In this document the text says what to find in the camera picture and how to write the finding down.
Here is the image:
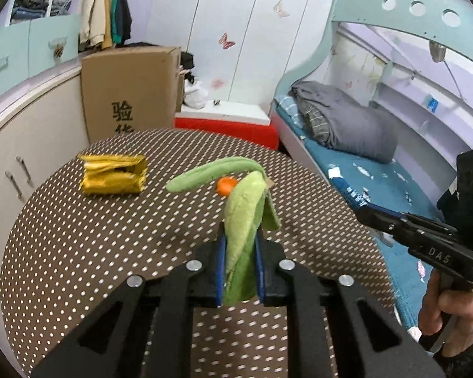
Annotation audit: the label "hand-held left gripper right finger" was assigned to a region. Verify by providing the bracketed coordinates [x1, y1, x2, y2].
[253, 238, 447, 378]

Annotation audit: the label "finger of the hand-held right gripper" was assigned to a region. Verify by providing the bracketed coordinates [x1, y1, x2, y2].
[356, 203, 458, 245]

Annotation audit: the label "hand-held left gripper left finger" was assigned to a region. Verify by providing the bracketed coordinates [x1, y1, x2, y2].
[31, 234, 227, 378]

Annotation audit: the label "green plush vegetable toy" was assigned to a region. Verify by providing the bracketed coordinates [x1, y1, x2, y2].
[166, 156, 282, 307]

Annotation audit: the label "person's right forearm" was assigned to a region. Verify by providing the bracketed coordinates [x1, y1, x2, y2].
[418, 323, 473, 378]

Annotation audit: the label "person's right hand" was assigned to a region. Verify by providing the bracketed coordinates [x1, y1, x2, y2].
[417, 270, 473, 354]

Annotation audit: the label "teal candy print bed sheet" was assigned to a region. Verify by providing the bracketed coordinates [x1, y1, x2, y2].
[274, 96, 458, 330]

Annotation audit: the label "grey duvet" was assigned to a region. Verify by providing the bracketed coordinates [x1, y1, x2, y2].
[291, 80, 401, 164]

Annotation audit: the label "red bench with white top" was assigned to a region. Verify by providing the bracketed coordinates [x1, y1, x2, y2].
[174, 116, 280, 151]

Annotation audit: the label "crumpled gold packet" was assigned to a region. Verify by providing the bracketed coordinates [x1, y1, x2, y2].
[78, 153, 149, 196]

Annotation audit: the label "brown polka-dot round table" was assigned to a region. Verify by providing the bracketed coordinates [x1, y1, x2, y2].
[0, 127, 397, 378]

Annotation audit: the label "white board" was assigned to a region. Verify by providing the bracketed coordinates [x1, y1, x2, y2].
[175, 100, 271, 126]

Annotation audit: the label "small metal cup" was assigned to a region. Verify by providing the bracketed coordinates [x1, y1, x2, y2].
[429, 41, 447, 63]

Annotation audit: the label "light blue striped pillow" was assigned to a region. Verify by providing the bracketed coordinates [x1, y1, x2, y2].
[275, 95, 307, 129]

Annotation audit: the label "white plastic bag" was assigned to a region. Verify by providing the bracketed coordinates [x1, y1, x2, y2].
[183, 80, 208, 109]

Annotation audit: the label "bed with teal quilt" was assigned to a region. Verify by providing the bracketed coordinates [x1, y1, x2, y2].
[270, 0, 473, 331]

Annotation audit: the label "brown cardboard box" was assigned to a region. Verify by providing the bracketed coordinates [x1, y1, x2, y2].
[80, 45, 190, 145]

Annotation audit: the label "white wardrobe doors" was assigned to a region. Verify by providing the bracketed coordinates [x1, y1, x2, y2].
[130, 0, 340, 109]

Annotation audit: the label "white low cabinet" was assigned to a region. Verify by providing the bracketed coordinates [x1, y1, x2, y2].
[0, 62, 92, 325]

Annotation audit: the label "dark green hanging garment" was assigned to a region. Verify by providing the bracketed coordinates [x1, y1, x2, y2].
[111, 0, 133, 45]

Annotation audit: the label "mustard hanging garment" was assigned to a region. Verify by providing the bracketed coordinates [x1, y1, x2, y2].
[102, 0, 118, 50]

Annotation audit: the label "cream hanging garment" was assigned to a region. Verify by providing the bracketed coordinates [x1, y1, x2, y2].
[78, 0, 110, 49]

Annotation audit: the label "pale green upper cabinet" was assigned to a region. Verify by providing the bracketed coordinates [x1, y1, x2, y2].
[0, 13, 82, 96]

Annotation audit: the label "pile of folded clothes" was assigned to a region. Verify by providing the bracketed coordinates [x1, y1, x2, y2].
[9, 0, 72, 21]

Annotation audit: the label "metal cabinet handle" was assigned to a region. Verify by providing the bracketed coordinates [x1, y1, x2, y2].
[5, 170, 23, 198]
[17, 157, 33, 186]

